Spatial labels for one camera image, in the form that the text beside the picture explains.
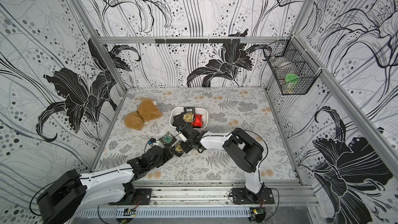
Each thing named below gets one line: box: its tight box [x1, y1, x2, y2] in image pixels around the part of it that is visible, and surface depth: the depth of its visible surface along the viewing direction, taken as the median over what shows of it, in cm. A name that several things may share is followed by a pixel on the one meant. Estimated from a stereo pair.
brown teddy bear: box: [124, 98, 163, 131], surface depth 96 cm
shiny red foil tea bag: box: [191, 114, 205, 128], surface depth 97 cm
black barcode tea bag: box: [183, 106, 196, 114], surface depth 102 cm
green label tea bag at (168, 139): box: [158, 131, 178, 147], surface depth 95 cm
